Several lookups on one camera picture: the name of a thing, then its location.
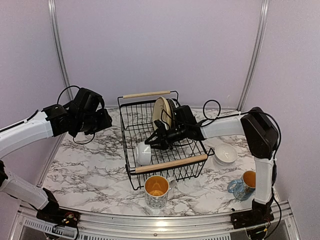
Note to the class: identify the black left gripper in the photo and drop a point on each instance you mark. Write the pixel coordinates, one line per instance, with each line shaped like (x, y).
(106, 121)

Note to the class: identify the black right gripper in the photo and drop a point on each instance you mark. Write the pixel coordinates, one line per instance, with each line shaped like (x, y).
(163, 138)

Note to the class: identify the white bowl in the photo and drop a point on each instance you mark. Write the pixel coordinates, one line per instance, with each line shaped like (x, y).
(143, 154)
(225, 154)

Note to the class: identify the cream gold rimmed plate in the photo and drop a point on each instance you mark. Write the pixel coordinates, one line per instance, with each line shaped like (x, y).
(162, 111)

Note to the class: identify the black wire dish rack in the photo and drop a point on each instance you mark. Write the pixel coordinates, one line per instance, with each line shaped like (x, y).
(136, 126)

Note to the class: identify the grey reindeer plate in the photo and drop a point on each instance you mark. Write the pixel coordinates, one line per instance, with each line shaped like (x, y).
(173, 105)

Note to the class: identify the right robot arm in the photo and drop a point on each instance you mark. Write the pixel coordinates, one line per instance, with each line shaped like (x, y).
(201, 189)

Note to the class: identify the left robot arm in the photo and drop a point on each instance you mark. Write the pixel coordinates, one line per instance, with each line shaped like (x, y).
(86, 113)

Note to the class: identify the patterned mug yellow inside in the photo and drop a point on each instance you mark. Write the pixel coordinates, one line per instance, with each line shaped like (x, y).
(157, 189)

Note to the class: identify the blue mug yellow inside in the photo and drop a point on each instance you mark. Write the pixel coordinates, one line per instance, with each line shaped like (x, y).
(244, 187)

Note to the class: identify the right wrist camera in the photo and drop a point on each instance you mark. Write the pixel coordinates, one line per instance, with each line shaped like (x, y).
(160, 126)

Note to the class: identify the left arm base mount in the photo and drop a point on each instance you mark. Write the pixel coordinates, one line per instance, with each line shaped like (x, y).
(62, 217)

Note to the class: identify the left aluminium frame post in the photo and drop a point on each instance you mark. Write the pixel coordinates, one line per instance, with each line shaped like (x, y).
(57, 42)

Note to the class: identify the aluminium frame post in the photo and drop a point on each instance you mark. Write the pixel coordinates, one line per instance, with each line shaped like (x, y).
(258, 43)
(57, 42)

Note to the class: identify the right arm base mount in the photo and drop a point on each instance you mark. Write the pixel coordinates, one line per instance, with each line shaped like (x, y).
(250, 218)

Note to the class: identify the front aluminium rail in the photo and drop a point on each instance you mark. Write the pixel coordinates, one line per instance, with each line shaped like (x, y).
(103, 226)

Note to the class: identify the right aluminium frame post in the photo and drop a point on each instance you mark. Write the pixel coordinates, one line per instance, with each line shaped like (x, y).
(258, 43)

